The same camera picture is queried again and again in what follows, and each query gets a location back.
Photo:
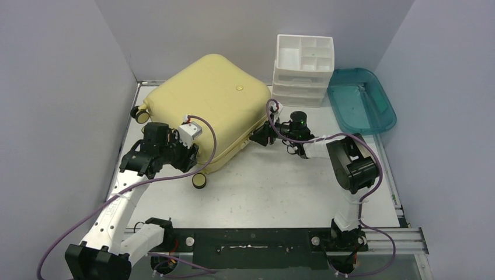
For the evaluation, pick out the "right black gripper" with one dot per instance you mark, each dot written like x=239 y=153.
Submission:
x=267 y=131

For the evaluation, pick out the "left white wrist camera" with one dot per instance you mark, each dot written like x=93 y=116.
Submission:
x=188 y=131

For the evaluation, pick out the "white plastic drawer organizer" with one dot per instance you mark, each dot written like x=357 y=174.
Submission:
x=303 y=68

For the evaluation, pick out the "teal transparent plastic tray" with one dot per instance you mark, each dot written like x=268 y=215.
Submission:
x=360 y=103

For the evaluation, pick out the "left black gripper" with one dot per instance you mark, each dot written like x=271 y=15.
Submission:
x=188 y=158

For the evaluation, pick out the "yellow hard-shell suitcase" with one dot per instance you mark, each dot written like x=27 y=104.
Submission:
x=213 y=88

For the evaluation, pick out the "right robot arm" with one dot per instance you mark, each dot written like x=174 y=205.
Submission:
x=354 y=167

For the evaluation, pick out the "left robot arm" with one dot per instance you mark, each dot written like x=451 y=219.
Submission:
x=104 y=252

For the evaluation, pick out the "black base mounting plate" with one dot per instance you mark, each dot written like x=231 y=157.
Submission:
x=267 y=248

